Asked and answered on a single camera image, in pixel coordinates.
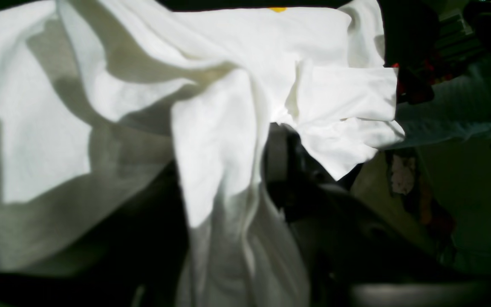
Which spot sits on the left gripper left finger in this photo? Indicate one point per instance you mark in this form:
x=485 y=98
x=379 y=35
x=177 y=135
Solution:
x=100 y=256

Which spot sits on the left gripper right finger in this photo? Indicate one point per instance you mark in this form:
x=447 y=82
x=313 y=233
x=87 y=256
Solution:
x=353 y=257

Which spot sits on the white printed t-shirt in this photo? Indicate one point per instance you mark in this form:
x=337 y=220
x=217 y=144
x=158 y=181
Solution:
x=97 y=97

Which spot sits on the person's leg in jeans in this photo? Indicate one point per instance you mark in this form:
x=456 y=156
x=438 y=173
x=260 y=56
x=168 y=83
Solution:
x=461 y=109

